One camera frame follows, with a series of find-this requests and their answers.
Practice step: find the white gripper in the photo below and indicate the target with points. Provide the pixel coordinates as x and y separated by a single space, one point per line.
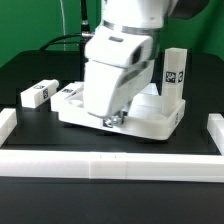
118 68

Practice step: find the white desk top tray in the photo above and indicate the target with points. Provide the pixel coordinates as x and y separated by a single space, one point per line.
144 118

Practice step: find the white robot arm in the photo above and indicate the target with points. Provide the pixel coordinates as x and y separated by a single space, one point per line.
146 17

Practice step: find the marker sheet with tags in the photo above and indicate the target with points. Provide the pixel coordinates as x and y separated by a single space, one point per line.
150 89

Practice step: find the white U-shaped fence frame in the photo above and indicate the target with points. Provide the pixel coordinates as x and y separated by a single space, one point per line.
99 165

